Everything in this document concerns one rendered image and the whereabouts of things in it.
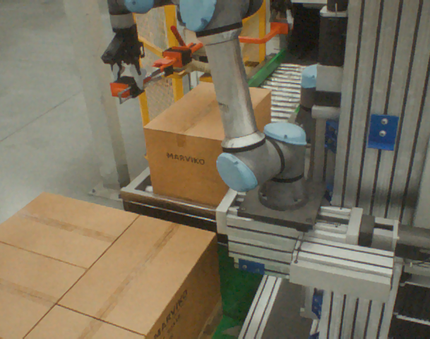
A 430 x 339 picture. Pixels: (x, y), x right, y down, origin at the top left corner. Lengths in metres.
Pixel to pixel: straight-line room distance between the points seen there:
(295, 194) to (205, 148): 0.73
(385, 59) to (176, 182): 1.18
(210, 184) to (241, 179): 0.91
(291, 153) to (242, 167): 0.17
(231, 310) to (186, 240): 0.58
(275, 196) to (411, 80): 0.47
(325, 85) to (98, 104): 1.97
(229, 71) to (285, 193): 0.39
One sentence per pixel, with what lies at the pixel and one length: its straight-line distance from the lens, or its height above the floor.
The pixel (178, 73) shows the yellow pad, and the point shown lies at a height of 1.16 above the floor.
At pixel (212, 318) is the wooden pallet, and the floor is 0.11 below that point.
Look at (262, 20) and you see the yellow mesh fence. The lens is 4.12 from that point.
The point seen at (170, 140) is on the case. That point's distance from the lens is 2.05.
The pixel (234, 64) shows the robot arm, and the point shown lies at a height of 1.47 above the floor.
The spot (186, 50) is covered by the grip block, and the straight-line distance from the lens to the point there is 1.93.
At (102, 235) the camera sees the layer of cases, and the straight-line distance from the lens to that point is 2.15.
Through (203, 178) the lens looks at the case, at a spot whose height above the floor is 0.74.
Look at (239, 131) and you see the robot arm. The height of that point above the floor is 1.32.
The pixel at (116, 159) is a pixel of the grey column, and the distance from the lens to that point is 3.29.
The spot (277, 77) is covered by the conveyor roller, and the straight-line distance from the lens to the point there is 3.79.
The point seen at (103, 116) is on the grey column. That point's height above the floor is 0.61.
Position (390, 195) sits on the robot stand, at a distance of 1.49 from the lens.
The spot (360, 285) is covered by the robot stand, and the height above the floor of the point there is 0.92.
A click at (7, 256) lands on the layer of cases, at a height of 0.54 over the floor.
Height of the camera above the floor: 1.83
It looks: 32 degrees down
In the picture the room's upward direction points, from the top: 4 degrees counter-clockwise
